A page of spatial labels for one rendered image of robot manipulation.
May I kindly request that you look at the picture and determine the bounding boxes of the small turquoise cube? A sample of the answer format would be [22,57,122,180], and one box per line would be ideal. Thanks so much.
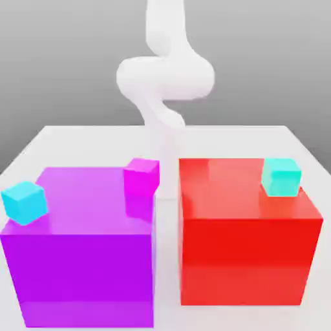
[261,158,303,197]

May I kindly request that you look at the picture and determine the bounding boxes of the large red box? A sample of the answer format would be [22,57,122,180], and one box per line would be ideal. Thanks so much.
[178,158,324,306]

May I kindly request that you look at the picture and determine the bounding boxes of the large purple box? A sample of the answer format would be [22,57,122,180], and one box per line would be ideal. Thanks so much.
[0,166,156,328]

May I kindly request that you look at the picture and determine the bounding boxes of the small magenta cube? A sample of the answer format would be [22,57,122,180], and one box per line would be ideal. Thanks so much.
[123,158,160,197]

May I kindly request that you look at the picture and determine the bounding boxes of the small blue cube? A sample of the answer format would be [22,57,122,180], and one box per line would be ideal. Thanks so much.
[1,180,49,226]

